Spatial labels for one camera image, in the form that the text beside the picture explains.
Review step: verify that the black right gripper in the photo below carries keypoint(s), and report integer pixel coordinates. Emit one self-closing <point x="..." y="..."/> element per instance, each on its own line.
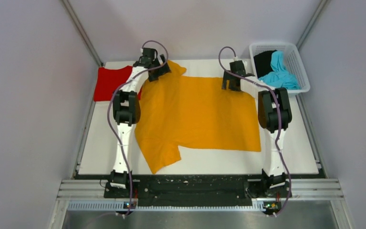
<point x="228" y="77"/>

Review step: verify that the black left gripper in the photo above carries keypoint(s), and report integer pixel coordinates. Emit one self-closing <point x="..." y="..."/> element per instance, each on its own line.
<point x="164" y="69"/>

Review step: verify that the yellow t-shirt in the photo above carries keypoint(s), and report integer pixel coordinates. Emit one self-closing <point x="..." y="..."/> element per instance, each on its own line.
<point x="193" y="112"/>

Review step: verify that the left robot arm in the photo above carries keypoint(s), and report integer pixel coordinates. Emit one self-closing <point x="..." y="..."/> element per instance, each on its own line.
<point x="124" y="111"/>

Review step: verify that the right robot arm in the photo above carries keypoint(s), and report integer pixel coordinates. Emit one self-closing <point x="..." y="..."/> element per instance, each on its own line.
<point x="274" y="115"/>

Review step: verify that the black t-shirt in basket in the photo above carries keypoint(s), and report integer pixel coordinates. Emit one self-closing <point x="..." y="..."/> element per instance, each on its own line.
<point x="263" y="63"/>

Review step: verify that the white plastic laundry basket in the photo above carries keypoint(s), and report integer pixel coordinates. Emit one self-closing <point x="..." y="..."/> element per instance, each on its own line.
<point x="291" y="60"/>

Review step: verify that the light blue t-shirt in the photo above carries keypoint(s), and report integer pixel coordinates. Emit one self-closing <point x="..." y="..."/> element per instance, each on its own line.
<point x="280" y="76"/>

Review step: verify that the folded red t-shirt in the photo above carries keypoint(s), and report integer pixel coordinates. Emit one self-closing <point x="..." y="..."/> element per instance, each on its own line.
<point x="108" y="81"/>

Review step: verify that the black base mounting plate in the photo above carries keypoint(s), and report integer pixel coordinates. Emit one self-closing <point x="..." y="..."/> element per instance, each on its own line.
<point x="196" y="190"/>

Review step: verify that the aluminium front rail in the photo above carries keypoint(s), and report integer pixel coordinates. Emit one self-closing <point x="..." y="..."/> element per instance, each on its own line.
<point x="88" y="195"/>

